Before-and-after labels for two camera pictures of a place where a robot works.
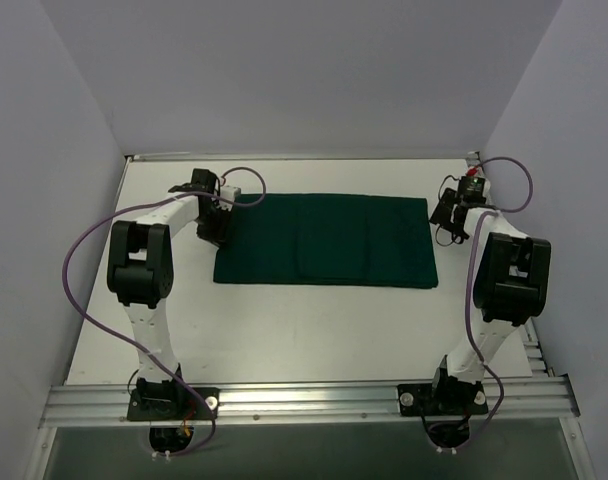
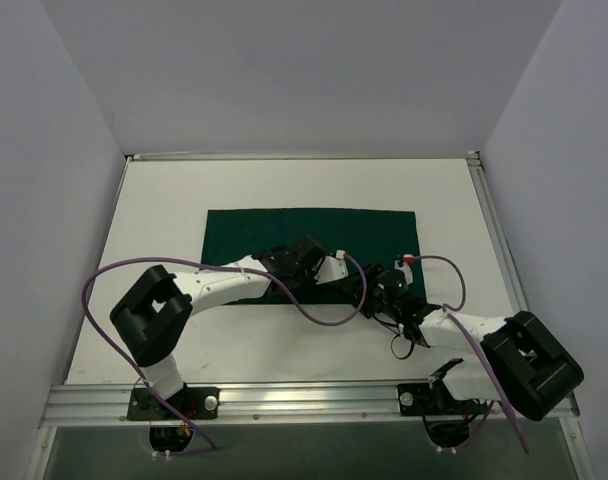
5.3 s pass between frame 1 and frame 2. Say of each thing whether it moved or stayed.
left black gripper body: moved
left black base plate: stayed
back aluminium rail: stayed
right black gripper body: moved
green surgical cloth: moved
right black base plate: stayed
